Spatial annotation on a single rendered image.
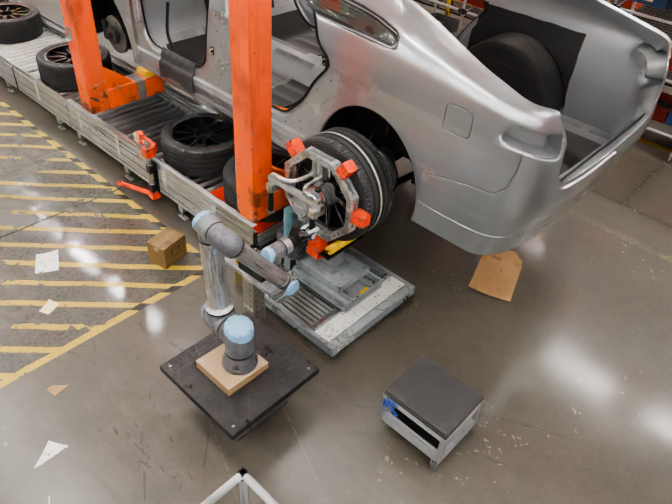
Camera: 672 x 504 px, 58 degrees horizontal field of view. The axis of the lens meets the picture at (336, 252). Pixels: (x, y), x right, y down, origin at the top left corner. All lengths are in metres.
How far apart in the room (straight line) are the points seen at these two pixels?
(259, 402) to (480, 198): 1.56
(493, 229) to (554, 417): 1.18
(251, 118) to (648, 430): 2.87
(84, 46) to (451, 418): 3.70
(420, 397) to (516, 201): 1.12
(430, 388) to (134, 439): 1.58
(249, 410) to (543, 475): 1.59
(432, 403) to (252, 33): 2.10
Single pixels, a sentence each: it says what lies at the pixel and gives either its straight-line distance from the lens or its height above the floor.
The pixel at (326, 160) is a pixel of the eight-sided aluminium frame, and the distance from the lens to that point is 3.39.
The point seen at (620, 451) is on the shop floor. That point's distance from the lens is 3.85.
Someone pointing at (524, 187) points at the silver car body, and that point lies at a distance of 3.20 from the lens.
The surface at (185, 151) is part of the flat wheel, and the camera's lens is 4.71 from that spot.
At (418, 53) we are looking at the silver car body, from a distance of 3.29.
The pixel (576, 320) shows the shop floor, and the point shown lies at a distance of 4.45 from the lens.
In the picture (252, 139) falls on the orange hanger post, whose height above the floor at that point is 1.12.
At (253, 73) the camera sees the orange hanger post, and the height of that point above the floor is 1.51.
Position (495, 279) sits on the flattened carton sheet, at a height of 0.01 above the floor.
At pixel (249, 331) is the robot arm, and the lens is 3.08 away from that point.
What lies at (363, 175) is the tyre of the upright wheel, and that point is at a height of 1.07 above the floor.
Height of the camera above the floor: 2.86
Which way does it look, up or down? 39 degrees down
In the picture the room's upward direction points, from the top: 5 degrees clockwise
